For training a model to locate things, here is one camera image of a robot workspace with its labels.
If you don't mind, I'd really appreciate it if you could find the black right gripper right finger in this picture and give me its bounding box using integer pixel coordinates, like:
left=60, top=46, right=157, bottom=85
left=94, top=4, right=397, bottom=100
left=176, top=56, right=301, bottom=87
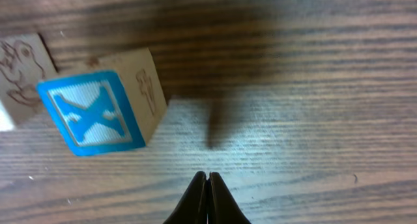
left=207, top=172, right=250, bottom=224

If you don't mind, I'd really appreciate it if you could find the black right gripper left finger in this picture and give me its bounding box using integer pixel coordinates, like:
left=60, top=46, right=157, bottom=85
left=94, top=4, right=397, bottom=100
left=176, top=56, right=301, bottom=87
left=164, top=171, right=207, bottom=224

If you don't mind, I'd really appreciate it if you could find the yellow mushroom wooden block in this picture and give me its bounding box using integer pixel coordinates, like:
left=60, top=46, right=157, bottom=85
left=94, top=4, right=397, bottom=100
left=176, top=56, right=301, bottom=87
left=36, top=48, right=167, bottom=156

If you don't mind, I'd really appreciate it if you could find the green Z wooden block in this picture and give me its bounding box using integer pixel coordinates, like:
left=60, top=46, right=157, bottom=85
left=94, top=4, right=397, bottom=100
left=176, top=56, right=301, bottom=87
left=1, top=33, right=57, bottom=132

